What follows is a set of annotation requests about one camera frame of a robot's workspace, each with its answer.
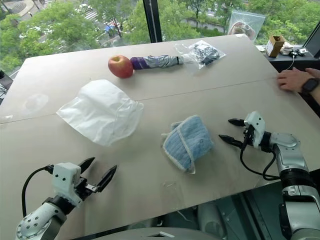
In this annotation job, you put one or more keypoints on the small white charger device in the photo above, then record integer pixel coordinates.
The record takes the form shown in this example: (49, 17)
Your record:
(298, 52)

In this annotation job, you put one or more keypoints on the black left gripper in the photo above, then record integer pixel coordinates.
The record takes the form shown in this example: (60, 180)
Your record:
(83, 188)

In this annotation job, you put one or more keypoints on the crumpled white tissue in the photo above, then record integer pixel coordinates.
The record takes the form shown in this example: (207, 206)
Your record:
(287, 48)

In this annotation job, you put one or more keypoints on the person's forearm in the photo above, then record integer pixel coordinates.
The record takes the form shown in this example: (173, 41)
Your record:
(318, 96)

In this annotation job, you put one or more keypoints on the person's bare hand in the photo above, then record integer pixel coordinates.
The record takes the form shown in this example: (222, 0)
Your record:
(291, 80)

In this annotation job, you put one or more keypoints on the small open cardboard box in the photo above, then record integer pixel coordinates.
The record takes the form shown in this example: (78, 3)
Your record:
(273, 46)

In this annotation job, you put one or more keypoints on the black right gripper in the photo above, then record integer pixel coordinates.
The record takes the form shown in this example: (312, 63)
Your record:
(248, 136)

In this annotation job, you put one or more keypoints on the red apple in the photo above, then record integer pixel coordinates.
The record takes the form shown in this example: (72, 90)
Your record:
(120, 67)

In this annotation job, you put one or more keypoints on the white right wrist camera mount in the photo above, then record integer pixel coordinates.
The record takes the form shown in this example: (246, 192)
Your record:
(257, 125)

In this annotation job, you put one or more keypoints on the clear bag with black cloth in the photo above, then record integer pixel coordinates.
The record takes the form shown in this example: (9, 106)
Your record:
(206, 53)

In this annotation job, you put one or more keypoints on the grey robot torso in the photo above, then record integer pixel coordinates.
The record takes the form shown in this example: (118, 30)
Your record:
(175, 233)

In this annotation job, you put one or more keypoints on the black window frame post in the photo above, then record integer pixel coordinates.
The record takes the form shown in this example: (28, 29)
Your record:
(153, 20)

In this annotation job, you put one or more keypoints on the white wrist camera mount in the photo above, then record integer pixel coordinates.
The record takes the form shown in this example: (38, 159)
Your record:
(63, 178)
(257, 125)

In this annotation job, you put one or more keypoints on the folded purple silver umbrella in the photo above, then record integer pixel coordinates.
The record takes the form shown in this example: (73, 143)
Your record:
(157, 62)

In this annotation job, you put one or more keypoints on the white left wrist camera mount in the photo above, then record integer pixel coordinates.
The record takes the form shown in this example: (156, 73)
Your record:
(63, 178)

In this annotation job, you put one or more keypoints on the blue cloth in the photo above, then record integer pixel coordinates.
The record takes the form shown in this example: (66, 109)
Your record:
(188, 140)

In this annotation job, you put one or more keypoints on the clear zip bag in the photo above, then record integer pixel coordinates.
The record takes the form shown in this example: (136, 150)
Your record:
(246, 25)

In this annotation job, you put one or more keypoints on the black smartwatch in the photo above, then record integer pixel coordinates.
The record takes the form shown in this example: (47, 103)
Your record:
(310, 85)

